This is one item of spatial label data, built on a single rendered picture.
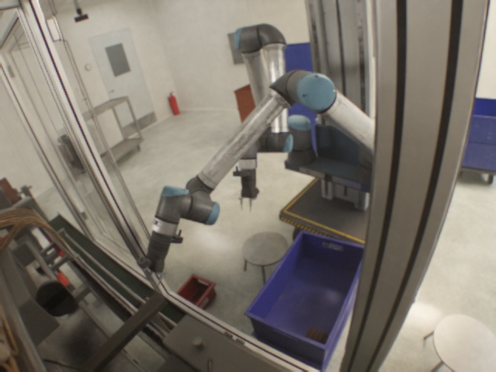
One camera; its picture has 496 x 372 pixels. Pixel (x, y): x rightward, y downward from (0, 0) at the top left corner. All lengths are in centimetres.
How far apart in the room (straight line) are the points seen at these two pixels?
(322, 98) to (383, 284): 65
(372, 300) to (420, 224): 17
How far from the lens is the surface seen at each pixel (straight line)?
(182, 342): 50
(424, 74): 26
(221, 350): 47
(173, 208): 92
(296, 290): 157
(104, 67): 558
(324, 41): 161
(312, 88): 89
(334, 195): 200
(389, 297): 43
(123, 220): 98
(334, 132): 165
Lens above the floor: 151
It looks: 32 degrees down
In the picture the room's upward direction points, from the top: 14 degrees counter-clockwise
